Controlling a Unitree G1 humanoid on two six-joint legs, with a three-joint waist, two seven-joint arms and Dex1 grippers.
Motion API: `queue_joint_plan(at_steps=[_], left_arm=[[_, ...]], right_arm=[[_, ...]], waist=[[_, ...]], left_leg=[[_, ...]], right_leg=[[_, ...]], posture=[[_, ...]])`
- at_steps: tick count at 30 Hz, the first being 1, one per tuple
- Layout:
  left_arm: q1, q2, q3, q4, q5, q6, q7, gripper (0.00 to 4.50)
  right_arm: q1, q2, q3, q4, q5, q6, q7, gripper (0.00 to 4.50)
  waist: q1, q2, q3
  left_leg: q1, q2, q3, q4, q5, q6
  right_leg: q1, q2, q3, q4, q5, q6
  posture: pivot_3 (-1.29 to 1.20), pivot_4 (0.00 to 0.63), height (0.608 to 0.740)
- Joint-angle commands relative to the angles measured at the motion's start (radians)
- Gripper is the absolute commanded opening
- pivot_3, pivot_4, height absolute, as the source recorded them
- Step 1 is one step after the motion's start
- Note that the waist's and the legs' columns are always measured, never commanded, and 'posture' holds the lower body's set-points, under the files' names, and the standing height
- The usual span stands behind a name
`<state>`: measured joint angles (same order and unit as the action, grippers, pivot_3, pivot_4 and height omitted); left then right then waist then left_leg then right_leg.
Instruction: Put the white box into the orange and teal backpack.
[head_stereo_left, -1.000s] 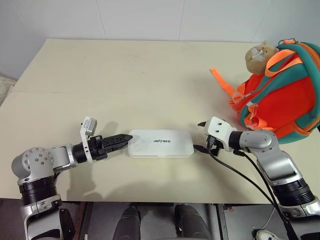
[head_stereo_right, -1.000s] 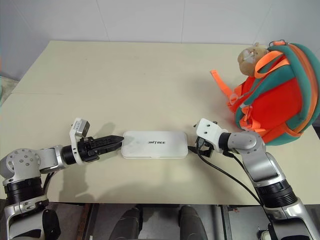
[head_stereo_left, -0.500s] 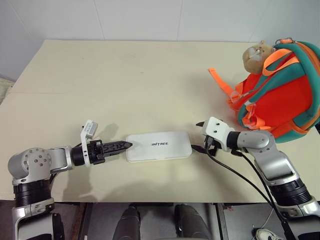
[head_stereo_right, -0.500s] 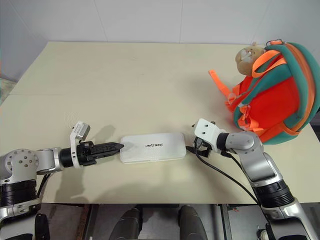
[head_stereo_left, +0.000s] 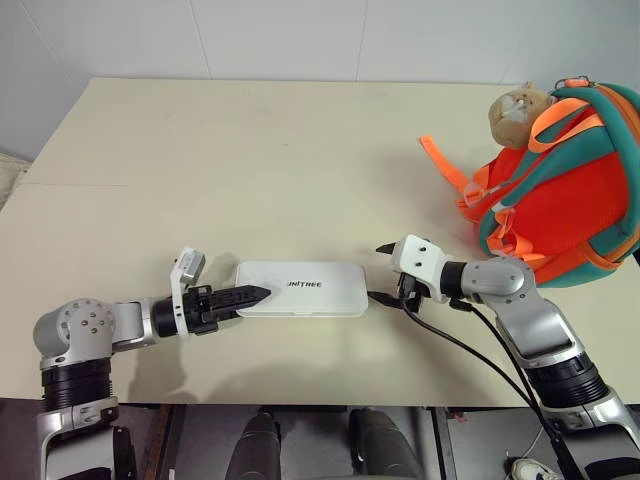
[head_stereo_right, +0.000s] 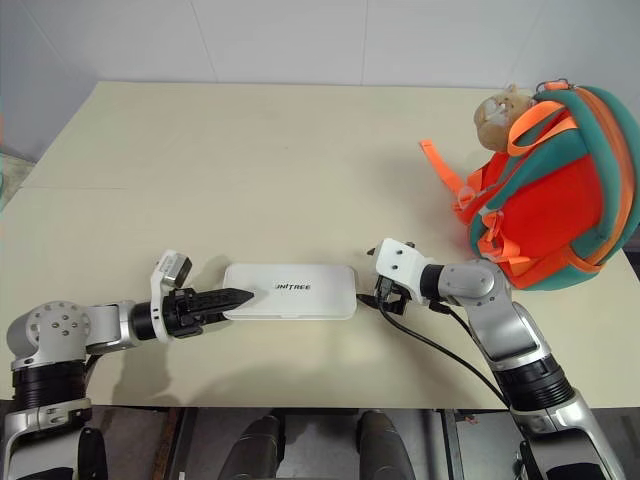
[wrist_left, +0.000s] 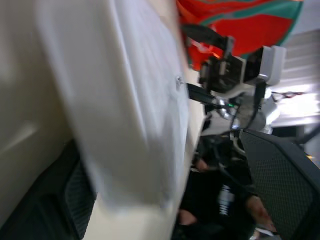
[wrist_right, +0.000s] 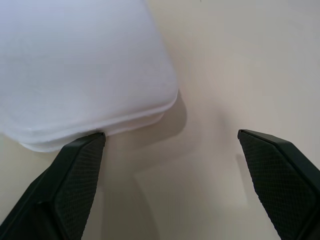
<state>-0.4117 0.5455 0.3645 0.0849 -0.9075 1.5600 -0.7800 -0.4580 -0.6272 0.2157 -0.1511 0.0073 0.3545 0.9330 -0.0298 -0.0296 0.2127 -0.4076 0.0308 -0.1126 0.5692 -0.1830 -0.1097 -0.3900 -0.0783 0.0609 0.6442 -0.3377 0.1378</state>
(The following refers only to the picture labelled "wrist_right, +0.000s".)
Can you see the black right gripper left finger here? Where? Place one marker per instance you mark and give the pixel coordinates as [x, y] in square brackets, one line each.
[67, 190]

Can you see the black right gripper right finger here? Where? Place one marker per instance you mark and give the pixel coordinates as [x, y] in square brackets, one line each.
[280, 185]

